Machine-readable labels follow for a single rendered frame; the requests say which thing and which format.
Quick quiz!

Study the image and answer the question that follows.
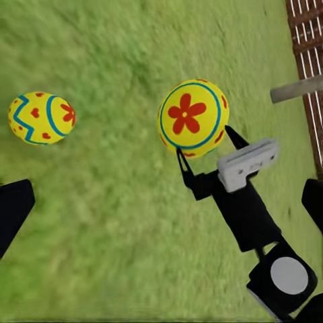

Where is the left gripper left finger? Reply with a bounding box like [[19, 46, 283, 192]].
[[0, 179, 35, 260]]

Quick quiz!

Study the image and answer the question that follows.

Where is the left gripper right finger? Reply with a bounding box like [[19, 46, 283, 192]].
[[301, 179, 323, 233]]

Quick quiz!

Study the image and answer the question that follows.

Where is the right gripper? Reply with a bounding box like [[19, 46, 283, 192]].
[[176, 126, 266, 226]]

